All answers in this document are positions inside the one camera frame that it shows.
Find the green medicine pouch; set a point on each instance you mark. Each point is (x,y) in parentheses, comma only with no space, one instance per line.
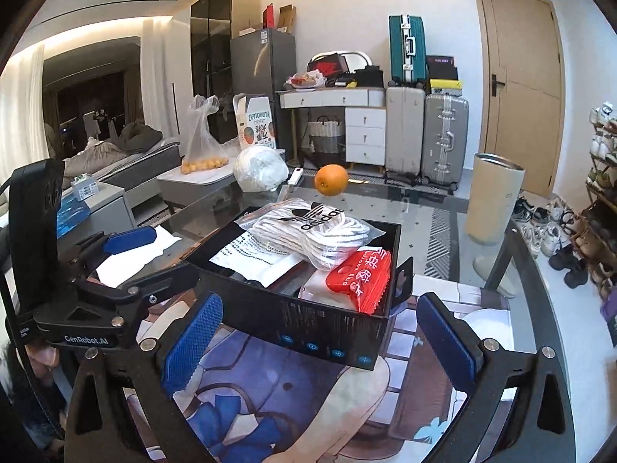
(255,260)

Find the red balloon glue bag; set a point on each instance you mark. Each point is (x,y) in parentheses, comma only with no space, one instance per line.
(358,284)

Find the teal suitcase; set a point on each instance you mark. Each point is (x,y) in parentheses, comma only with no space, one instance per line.
(407,50)

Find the orange fruit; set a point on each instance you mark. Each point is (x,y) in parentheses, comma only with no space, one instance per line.
(331,180)

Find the woven laundry basket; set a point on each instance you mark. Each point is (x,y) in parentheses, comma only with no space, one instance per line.
(326,136)

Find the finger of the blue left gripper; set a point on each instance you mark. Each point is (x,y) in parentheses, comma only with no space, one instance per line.
(123,242)
(162,285)

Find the grey side cabinet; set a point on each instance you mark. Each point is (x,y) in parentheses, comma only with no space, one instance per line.
(109,213)

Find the shoe rack with shoes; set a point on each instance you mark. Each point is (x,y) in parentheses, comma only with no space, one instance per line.
(596,240)

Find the white paper sheet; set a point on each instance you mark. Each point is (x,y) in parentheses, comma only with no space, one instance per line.
(119,268)

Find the white wrapped bundle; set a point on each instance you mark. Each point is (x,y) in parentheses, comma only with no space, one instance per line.
(258,169)

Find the silver suitcase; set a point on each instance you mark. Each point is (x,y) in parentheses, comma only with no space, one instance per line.
(445,125)

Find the printed cardboard fruit box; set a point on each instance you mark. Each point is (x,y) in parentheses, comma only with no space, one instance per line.
(254,120)

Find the white suitcase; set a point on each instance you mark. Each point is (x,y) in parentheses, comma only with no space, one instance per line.
(405,108)

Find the black cardboard box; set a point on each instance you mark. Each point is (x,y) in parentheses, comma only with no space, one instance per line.
(332,333)

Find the bed with blankets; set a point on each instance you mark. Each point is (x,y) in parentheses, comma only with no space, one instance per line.
(136,140)

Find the white drawer desk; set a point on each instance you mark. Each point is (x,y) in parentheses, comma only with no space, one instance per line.
(364,118)

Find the red nike shoebox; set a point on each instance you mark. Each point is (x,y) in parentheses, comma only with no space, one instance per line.
(331,65)

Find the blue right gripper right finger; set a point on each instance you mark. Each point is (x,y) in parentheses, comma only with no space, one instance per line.
(454,343)

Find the grey refrigerator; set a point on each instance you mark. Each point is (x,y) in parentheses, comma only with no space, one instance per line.
(261,63)

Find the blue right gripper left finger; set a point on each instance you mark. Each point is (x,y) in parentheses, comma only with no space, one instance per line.
(185,341)

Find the bagged white adidas socks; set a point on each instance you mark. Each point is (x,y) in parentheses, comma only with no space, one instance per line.
(325,235)

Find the person's left hand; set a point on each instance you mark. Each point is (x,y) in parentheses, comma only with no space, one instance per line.
(43,360)

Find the wooden door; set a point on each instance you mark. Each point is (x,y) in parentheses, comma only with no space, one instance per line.
(523,87)

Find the plastic bag of oranges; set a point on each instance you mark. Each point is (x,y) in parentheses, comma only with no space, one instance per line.
(203,151)

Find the anime print desk mat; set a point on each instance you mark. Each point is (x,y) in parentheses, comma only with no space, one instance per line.
(253,401)

